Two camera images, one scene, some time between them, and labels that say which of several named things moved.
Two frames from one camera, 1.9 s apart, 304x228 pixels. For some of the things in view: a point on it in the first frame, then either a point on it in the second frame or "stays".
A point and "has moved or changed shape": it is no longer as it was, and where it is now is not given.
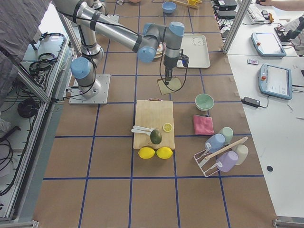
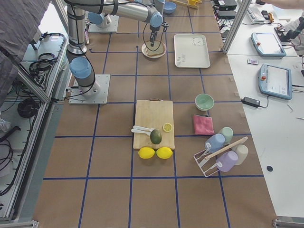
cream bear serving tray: [195, 47] stays
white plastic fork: [145, 128] stays
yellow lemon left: [146, 153] stays
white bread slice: [175, 84] has moved or changed shape
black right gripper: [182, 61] to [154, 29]
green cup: [228, 133] stays
